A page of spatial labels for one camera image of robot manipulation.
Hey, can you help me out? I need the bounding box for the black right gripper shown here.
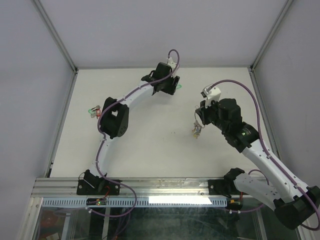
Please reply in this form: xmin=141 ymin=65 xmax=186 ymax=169
xmin=195 ymin=97 xmax=229 ymax=133

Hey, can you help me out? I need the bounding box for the silver keyring with keys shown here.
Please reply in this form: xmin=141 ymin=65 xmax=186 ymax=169
xmin=192 ymin=105 xmax=205 ymax=139

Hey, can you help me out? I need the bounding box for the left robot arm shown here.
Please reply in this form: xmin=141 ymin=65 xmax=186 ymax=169
xmin=76 ymin=57 xmax=180 ymax=196

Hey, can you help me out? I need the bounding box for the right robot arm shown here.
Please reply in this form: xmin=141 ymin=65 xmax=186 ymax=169
xmin=195 ymin=98 xmax=320 ymax=230

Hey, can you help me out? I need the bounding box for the key with red tag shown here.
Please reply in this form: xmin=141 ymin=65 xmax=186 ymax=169
xmin=95 ymin=108 xmax=101 ymax=119

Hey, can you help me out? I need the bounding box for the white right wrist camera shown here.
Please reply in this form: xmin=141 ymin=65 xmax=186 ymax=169
xmin=200 ymin=85 xmax=221 ymax=108

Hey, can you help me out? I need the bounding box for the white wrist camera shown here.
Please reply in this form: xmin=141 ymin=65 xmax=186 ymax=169
xmin=200 ymin=85 xmax=221 ymax=108
xmin=167 ymin=57 xmax=180 ymax=77

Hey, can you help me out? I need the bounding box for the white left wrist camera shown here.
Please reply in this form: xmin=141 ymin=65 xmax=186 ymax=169
xmin=167 ymin=57 xmax=180 ymax=77

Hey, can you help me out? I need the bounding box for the left aluminium frame post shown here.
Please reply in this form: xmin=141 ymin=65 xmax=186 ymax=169
xmin=31 ymin=0 xmax=78 ymax=73

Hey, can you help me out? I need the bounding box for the aluminium frame post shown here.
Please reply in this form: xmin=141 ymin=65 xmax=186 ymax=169
xmin=31 ymin=0 xmax=78 ymax=73
xmin=250 ymin=0 xmax=296 ymax=72

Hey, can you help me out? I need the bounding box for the right aluminium frame post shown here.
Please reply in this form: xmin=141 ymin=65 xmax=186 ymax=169
xmin=250 ymin=0 xmax=296 ymax=72

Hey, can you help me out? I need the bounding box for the metal mounting rail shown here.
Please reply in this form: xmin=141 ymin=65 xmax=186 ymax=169
xmin=31 ymin=177 xmax=223 ymax=198

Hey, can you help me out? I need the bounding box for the white slotted cable duct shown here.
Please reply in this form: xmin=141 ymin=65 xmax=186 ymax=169
xmin=42 ymin=196 xmax=228 ymax=208

